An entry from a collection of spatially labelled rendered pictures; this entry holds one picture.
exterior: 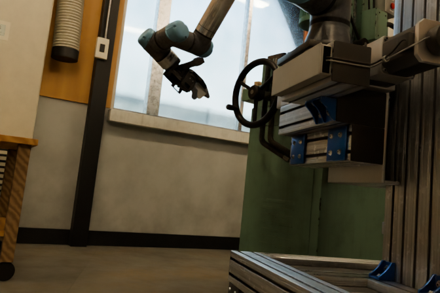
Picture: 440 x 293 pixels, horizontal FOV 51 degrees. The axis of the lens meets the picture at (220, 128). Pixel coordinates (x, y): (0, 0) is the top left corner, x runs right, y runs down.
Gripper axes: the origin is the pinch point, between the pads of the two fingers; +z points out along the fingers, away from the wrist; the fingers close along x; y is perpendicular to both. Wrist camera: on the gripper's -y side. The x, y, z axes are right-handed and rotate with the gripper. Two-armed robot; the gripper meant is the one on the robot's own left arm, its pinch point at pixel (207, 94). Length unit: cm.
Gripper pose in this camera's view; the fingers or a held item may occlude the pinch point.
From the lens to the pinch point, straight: 186.7
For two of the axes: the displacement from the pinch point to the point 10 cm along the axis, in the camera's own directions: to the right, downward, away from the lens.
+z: 6.2, 6.3, 4.6
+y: -4.7, 7.7, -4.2
